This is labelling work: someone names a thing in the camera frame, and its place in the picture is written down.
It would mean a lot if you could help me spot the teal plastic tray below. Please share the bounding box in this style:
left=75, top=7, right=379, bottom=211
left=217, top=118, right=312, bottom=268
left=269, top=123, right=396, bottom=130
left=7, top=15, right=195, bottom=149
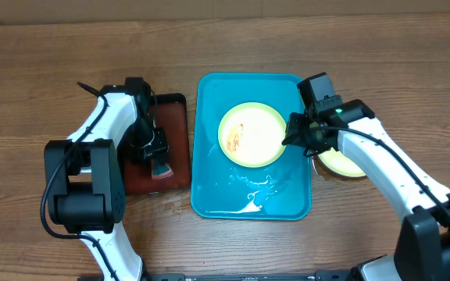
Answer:
left=191, top=73, right=312, bottom=221

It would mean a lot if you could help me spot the green hourglass sponge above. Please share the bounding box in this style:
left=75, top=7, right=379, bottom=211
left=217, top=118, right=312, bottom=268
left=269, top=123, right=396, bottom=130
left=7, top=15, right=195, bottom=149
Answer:
left=151, top=158, right=173, bottom=180

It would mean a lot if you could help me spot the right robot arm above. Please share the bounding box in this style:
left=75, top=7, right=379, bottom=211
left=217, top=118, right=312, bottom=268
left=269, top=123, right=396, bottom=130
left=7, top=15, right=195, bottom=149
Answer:
left=282, top=100, right=450, bottom=280

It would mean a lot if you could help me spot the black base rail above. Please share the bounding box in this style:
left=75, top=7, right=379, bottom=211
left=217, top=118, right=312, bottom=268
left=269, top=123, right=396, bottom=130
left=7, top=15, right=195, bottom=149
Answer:
left=143, top=269, right=360, bottom=281

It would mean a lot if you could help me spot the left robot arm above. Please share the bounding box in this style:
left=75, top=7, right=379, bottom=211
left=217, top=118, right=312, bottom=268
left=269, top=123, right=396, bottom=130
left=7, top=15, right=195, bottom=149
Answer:
left=40, top=77, right=173, bottom=280

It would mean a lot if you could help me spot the black tray with red water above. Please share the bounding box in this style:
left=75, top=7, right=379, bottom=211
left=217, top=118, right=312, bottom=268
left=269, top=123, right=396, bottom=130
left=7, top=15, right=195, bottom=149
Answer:
left=118, top=93, right=191, bottom=195

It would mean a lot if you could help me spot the yellow-green plate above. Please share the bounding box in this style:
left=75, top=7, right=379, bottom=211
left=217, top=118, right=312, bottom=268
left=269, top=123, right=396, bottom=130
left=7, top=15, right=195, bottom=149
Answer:
left=218, top=102, right=286, bottom=168
left=318, top=148, right=366, bottom=178

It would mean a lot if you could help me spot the yellow-green plate top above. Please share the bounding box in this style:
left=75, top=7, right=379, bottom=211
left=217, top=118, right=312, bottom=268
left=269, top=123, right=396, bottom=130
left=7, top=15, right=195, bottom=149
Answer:
left=218, top=102, right=286, bottom=168

